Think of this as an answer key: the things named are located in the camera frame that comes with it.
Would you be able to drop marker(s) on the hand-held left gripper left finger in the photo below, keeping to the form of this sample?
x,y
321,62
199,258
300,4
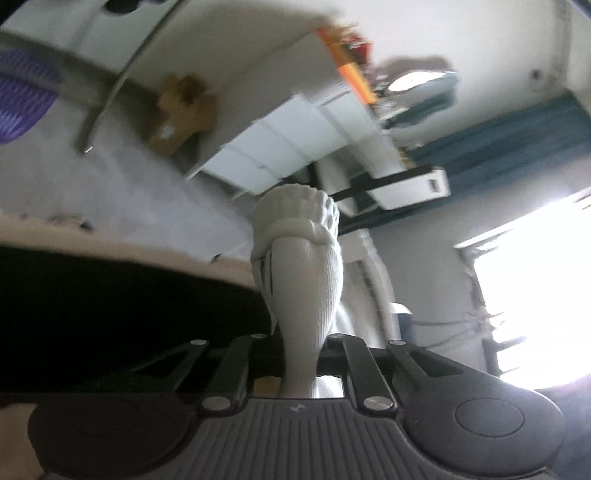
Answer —
x,y
240,364

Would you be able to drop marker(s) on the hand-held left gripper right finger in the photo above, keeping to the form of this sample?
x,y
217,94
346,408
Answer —
x,y
358,364

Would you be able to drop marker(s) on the white sock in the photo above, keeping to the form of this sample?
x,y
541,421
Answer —
x,y
309,286

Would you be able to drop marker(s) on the striped blanket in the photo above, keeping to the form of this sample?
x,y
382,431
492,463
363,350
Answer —
x,y
115,314

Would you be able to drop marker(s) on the dark framed window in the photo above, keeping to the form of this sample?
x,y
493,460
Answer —
x,y
531,295

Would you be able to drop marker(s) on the white dressing table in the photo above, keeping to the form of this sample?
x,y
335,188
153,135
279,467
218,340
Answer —
x,y
295,134

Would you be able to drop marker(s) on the brown cardboard box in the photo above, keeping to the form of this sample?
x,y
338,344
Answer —
x,y
182,113

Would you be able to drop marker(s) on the blue curtain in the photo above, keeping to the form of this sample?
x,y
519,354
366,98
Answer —
x,y
498,138

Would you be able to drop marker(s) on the wavy framed mirror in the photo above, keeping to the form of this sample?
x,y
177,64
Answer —
x,y
420,87

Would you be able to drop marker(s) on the orange box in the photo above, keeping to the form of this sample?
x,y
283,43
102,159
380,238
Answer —
x,y
353,69

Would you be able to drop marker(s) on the metal pole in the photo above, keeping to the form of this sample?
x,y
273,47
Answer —
x,y
120,78

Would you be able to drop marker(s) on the purple slatted object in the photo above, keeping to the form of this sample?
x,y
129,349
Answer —
x,y
23,97

